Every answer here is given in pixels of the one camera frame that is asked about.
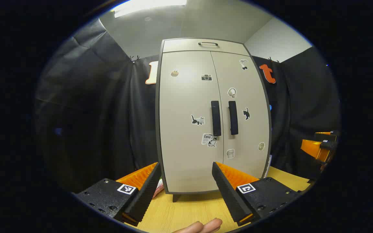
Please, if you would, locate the black backdrop cloth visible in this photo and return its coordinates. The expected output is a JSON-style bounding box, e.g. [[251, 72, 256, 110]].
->
[[34, 18, 341, 191]]

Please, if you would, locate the grey door with camera sticker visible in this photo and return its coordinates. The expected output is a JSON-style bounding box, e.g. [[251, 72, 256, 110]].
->
[[159, 51, 226, 194]]

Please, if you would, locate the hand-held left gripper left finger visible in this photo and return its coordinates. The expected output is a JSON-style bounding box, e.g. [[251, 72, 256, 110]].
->
[[75, 162, 162, 227]]

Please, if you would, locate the grey double-door shoe cabinet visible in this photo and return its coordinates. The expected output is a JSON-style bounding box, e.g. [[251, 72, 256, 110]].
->
[[155, 38, 273, 203]]

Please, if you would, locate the ceiling light panel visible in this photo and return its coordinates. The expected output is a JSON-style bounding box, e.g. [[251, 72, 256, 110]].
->
[[110, 0, 187, 18]]

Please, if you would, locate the grey cabinet drawer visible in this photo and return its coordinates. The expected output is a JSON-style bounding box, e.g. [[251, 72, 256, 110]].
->
[[162, 39, 250, 56]]

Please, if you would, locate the small multicoloured object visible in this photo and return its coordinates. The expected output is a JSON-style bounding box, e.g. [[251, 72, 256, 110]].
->
[[153, 179, 164, 198]]

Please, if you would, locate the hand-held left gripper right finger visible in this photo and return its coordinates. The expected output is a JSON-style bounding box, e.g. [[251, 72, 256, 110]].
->
[[211, 162, 303, 227]]

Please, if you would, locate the grey door with headphone sticker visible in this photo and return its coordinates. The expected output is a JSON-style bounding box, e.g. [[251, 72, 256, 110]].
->
[[211, 51, 270, 180]]

